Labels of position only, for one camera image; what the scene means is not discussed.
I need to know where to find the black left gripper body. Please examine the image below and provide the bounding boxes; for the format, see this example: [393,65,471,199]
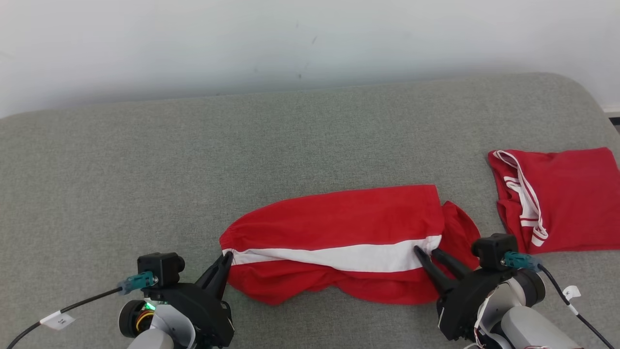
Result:
[145,284,235,349]

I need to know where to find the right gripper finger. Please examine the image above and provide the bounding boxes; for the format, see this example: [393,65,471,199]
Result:
[431,249,473,279]
[413,246,458,294]

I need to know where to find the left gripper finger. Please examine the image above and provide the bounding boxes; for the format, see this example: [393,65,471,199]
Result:
[213,252,234,300]
[195,254,228,291]

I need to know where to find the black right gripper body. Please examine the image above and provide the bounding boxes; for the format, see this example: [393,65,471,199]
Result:
[437,269,516,341]

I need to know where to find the red shorts white stripe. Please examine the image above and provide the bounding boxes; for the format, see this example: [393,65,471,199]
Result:
[219,184,481,306]

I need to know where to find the red shirt white collar trim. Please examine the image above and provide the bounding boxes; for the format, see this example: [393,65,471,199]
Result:
[488,147,620,255]

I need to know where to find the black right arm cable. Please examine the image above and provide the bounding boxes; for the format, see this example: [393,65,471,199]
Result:
[504,252,616,349]

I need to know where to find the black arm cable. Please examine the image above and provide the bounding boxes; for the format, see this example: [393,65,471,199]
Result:
[504,252,616,349]
[5,271,158,349]

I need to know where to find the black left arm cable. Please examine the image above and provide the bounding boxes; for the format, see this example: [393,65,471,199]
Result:
[5,271,158,349]

